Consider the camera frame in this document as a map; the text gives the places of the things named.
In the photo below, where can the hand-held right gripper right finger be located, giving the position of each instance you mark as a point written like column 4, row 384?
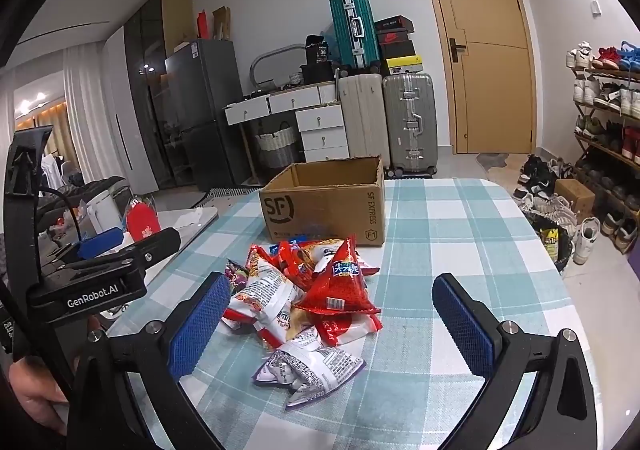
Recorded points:
column 462, row 330

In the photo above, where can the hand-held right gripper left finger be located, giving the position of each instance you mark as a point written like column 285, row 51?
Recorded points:
column 197, row 330

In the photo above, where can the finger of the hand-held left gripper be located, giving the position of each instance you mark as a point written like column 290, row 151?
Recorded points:
column 152, row 247
column 100, row 241

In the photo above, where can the pile of snack packets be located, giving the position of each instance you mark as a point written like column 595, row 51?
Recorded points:
column 310, row 300

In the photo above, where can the brown cardboard box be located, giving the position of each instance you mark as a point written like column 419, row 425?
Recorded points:
column 325, row 210

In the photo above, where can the person's left hand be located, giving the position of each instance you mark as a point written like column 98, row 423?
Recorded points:
column 37, row 395

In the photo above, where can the red printed packet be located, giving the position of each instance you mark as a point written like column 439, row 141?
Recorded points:
column 142, row 222

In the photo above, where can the white jug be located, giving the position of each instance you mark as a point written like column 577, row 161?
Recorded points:
column 102, row 212

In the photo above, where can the white side table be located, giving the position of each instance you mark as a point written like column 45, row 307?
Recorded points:
column 180, row 237

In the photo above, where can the white tissue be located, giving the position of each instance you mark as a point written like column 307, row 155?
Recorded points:
column 191, row 217

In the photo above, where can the dark sofa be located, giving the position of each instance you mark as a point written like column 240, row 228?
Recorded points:
column 85, row 190

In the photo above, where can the teal plaid tablecloth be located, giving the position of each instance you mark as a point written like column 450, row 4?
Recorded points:
column 450, row 240

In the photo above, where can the patterned rug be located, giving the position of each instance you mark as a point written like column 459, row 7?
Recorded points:
column 227, row 192

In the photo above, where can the yellow packet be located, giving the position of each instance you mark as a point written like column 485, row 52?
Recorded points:
column 550, row 244

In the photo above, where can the white curtain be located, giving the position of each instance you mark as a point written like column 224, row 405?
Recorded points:
column 85, row 110

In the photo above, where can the black trash bin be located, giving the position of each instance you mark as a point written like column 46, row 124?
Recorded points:
column 562, row 240

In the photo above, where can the grey refrigerator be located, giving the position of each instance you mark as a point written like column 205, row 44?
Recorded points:
column 200, row 115

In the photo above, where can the dark glass cabinet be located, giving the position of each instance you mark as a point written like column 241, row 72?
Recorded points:
column 145, row 95

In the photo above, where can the white sneaker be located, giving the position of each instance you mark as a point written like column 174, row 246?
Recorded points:
column 586, row 240

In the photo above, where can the woven laundry basket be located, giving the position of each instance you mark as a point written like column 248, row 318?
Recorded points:
column 275, row 145

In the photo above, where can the heap of loose shoes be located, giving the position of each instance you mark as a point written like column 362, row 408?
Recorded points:
column 542, row 185

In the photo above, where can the grey floor mat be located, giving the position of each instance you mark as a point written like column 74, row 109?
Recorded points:
column 492, row 160

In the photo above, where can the small cardboard box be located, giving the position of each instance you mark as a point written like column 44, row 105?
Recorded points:
column 575, row 197

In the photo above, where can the white desk with drawers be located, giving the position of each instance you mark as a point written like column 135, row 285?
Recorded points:
column 320, row 123

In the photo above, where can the silver suitcase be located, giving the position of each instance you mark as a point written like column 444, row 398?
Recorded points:
column 411, row 123

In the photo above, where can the red bag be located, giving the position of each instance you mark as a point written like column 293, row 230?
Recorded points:
column 202, row 25

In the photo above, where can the beige suitcase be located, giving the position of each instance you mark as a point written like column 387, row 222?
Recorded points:
column 362, row 123

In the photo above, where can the wooden shoe rack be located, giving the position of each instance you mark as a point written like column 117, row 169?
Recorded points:
column 600, row 145

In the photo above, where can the brown paper bag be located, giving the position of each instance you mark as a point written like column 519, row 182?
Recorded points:
column 222, row 23

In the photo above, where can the black basket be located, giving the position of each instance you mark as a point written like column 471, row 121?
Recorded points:
column 316, row 73

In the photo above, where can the black printed box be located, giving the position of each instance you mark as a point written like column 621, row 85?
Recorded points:
column 317, row 50

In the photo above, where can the black yellow shoe box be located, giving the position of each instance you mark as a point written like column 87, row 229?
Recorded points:
column 402, row 64

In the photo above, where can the tan wooden door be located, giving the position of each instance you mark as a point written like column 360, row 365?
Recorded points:
column 485, row 55

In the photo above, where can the plain black shoe box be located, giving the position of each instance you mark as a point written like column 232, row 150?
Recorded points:
column 397, row 50

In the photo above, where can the teal suitcase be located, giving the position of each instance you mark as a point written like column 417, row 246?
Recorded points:
column 350, row 30

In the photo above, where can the grey oval frame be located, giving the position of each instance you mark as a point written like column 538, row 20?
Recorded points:
column 270, row 61

